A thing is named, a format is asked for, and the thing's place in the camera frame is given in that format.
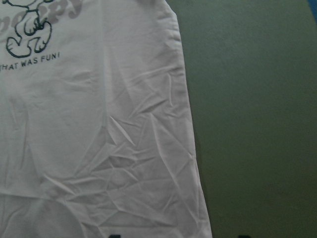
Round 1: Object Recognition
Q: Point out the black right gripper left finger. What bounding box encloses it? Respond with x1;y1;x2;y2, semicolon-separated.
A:
108;234;122;238

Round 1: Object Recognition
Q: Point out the pink Snoopy t-shirt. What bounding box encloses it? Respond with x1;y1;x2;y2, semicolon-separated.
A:
0;0;212;238

